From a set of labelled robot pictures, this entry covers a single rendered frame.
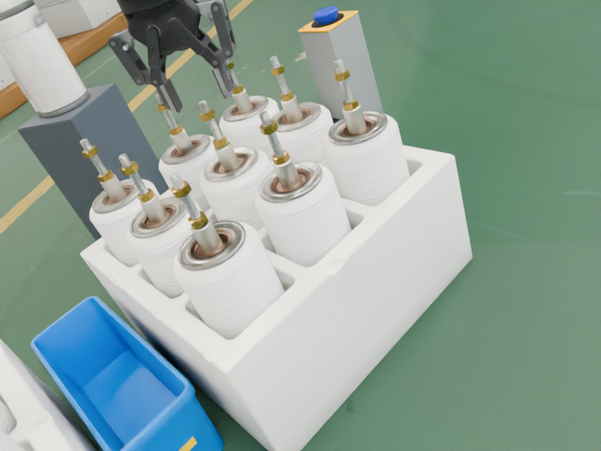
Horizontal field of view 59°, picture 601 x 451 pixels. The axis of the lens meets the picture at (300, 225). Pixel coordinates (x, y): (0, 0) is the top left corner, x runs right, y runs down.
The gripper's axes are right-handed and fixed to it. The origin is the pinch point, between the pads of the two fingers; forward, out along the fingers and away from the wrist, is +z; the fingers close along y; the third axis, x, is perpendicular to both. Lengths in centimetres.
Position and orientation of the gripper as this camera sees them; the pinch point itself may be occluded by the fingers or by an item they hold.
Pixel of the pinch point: (198, 92)
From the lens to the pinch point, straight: 66.1
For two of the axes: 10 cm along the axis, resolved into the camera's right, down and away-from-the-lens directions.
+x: -0.6, 6.1, -7.9
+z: 3.1, 7.6, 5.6
